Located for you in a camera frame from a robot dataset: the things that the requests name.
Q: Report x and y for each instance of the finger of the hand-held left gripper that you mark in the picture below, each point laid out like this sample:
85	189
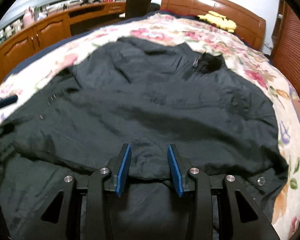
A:
2	129
6	101

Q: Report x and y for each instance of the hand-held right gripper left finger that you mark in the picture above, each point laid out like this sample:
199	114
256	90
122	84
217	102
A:
122	170

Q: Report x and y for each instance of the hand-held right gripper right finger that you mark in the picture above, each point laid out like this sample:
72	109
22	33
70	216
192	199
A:
176	170

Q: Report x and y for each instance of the black jacket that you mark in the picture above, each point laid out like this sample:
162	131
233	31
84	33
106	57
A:
152	110

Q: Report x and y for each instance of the wooden desk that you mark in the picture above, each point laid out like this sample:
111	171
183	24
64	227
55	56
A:
52	30

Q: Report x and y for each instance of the pink bottle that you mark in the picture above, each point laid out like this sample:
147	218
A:
28	17

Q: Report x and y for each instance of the grey window blind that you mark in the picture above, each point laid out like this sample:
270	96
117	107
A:
40	0

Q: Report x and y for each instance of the black gadget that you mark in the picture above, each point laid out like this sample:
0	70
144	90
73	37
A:
90	1

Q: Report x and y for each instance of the floral blanket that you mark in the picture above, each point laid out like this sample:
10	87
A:
252	62

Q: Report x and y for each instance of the yellow plush toy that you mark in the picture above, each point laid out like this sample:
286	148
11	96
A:
220	20

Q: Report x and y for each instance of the dark brown chair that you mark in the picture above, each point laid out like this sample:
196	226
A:
137	3

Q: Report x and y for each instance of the wooden louvered wardrobe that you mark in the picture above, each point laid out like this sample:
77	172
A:
292	50

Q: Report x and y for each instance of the wooden bed headboard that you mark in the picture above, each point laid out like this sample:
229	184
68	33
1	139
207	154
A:
215	5

